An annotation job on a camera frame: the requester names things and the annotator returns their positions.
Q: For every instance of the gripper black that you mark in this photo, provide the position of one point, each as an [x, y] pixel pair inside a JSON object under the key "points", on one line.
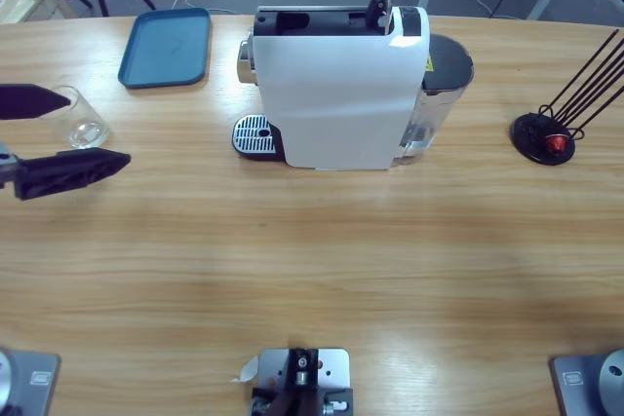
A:
{"points": [[7, 167]]}

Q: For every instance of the clear drinking glass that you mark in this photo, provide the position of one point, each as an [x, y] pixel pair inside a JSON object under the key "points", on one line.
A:
{"points": [[83, 128]]}

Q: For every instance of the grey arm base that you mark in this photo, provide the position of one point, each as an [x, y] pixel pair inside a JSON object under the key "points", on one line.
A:
{"points": [[585, 382], [29, 379]]}

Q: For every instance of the white capsule coffee machine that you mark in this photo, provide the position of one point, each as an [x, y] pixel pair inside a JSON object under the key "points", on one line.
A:
{"points": [[341, 94]]}

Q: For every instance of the red coffee capsule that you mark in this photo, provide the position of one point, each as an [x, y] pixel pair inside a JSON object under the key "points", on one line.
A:
{"points": [[555, 144]]}

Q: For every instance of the blue plastic tray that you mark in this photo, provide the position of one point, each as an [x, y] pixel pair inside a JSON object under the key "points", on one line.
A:
{"points": [[166, 50]]}

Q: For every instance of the wooden crate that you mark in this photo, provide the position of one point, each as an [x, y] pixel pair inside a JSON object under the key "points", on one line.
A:
{"points": [[29, 2]]}

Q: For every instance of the black drip tray metal grate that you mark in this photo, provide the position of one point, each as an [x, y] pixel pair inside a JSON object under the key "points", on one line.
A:
{"points": [[251, 136]]}

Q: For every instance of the clear water tank black lid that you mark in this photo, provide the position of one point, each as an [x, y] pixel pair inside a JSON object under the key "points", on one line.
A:
{"points": [[439, 114]]}

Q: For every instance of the white paper tag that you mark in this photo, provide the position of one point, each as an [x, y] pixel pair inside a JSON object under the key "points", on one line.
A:
{"points": [[248, 369]]}

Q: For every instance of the black capsule holder with rods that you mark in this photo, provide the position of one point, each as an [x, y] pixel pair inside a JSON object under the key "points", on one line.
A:
{"points": [[529, 131]]}

